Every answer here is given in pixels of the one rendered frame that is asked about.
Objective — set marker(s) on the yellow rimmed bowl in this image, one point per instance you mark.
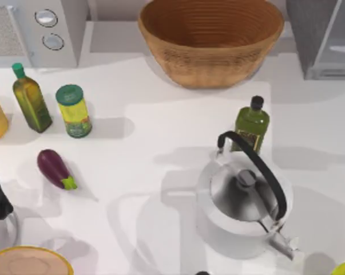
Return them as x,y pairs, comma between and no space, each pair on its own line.
29,262

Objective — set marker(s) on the green and yellow can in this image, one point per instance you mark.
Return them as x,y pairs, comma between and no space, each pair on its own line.
74,114

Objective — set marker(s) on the small black object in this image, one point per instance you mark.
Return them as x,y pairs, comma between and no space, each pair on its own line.
201,273

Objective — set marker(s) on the brown woven basket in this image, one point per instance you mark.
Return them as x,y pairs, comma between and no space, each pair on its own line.
209,57

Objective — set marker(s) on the green bottle with black cap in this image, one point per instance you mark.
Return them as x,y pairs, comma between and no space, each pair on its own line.
250,129

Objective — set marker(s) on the purple eggplant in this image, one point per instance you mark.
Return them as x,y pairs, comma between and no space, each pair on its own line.
53,169

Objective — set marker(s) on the pale microwave oven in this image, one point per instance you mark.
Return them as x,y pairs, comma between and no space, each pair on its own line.
55,31

